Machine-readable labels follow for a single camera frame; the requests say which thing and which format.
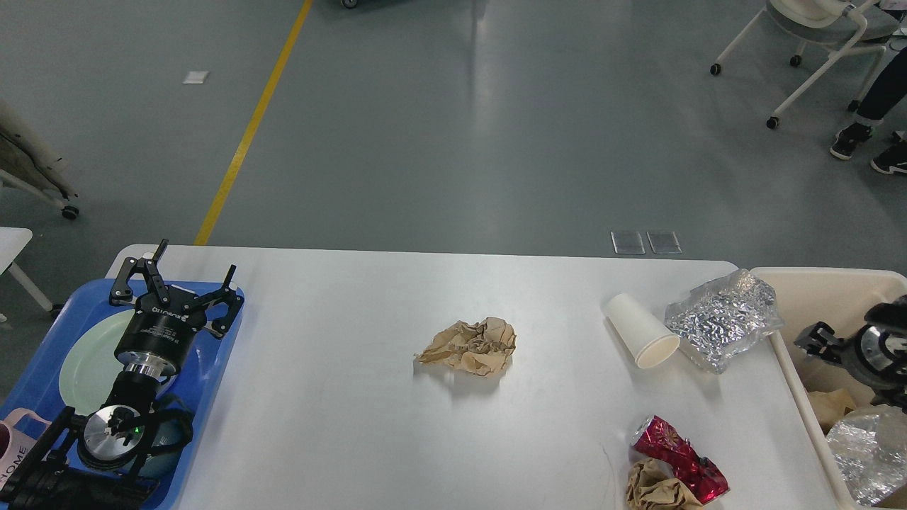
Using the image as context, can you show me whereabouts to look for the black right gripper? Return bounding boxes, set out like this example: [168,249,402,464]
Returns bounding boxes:
[794,295,907,409]

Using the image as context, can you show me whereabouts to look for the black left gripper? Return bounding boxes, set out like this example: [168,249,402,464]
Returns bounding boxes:
[109,241,245,373]

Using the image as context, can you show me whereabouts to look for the brown paper bag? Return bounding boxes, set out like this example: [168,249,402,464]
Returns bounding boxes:
[807,388,857,434]

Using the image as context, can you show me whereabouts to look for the mint green plate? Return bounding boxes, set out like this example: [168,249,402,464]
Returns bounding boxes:
[58,310,176,416]

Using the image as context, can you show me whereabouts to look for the silver foil bag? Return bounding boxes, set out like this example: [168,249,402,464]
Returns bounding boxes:
[826,404,906,506]

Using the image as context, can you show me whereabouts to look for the silver foil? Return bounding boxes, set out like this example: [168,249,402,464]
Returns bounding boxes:
[663,268,785,375]

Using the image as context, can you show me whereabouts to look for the pink home mug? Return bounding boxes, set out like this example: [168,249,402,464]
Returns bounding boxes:
[1,407,52,488]

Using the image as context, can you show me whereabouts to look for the white paper cup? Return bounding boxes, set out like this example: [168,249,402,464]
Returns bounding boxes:
[604,293,680,369]

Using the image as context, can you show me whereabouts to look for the beige plastic bin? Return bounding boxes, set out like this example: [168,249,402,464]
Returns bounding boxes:
[751,267,906,509]

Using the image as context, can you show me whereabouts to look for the teal home mug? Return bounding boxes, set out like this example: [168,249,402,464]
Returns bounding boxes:
[140,393,194,479]

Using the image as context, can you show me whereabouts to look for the white side table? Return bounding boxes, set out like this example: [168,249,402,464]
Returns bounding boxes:
[1,227,55,314]

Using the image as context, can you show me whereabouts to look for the beige chair at left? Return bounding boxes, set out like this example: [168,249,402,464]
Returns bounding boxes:
[1,100,80,220]

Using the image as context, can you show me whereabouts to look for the person with black sneakers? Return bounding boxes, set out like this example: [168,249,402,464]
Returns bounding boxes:
[829,50,906,175]

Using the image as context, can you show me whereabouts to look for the red foil wrapper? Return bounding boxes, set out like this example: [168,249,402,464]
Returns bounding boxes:
[631,414,730,504]

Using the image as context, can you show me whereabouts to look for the crumpled brown paper ball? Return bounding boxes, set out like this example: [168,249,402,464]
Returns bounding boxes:
[625,458,704,509]

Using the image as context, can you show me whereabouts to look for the white rolling chair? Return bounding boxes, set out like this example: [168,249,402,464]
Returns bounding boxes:
[709,1,905,130]

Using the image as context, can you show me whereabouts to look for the crumpled brown paper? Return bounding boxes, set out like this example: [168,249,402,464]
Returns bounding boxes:
[415,317,517,378]

